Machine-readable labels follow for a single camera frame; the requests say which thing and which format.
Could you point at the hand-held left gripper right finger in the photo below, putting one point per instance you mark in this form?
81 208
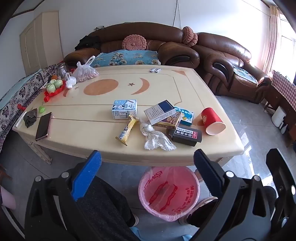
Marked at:
208 170

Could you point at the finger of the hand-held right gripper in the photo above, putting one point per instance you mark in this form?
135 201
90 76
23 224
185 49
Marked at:
281 169

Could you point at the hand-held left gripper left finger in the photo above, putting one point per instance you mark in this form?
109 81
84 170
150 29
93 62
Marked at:
86 172

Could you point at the red paper cup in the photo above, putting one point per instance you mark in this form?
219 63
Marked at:
211 119

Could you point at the light blue cartoon box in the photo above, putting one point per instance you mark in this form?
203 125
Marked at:
186 114

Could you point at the pink trash bin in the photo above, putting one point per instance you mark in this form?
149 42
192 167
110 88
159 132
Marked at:
166 218

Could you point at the white and blue box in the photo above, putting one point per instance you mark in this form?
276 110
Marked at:
159 112

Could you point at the person's right shoe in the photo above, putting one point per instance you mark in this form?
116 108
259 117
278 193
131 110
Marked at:
205 201

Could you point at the person's shoe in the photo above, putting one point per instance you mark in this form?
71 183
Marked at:
205 201
136 219

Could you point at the black box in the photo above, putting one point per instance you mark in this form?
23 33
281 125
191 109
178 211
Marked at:
186 136

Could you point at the red-printed clear bin liner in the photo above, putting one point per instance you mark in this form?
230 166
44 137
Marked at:
171 197

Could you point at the white appliance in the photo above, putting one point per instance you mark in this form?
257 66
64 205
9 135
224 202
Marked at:
278 117

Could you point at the cream wooden table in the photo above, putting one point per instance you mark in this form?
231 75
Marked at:
92 120

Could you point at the yellow snack wrapper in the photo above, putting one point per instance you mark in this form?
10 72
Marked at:
126 130

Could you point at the crumpled white plastic wrapper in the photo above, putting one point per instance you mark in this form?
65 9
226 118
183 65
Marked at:
155 139

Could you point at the colourful patterned box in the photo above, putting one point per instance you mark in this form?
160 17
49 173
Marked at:
170 121

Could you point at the smartphone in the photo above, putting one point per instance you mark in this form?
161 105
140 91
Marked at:
43 126

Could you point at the person's left shoe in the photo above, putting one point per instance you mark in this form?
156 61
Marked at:
136 219

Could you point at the blue and white milk carton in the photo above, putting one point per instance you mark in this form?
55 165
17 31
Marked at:
124 109

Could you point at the small green cap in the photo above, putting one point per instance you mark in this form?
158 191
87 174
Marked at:
41 109

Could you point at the dark cloth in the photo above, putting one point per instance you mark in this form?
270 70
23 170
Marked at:
29 117

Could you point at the blue plastic stool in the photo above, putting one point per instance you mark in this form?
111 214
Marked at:
138 234

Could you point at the red checked cloth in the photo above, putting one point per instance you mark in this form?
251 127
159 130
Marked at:
285 88

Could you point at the white flat packet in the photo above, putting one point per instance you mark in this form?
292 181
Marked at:
19 119

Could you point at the red tray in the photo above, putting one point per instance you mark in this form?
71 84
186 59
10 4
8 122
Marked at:
55 92

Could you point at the green teacup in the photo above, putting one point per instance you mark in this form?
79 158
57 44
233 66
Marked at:
51 88
58 82
52 81

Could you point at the small white plastic bag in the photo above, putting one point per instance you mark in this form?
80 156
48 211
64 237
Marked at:
70 81

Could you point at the small red object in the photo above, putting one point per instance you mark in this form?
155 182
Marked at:
20 107

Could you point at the plastic bag of nuts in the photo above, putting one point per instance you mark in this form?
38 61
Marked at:
84 73

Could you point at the blue floral seat cover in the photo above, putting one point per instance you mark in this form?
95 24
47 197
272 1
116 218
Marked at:
244 74

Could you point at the glass jar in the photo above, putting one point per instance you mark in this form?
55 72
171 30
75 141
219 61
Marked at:
61 70

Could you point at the purple floral sofa cover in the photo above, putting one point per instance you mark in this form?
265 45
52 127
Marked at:
20 90

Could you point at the brown leather armchair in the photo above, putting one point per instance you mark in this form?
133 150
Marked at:
222 53

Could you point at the blue floral blanket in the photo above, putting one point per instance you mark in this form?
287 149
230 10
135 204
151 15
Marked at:
124 58

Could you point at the black clothing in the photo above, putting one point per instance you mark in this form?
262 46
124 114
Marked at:
89 42

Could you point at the pink curtain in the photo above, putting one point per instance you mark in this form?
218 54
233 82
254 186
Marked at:
272 39

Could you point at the pink round cushion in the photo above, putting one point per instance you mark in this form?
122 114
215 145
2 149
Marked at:
188 34
134 42

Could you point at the cream wooden door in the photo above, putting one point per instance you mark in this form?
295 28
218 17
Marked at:
39 41

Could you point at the brown leather sofa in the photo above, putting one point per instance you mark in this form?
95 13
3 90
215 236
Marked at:
161 34

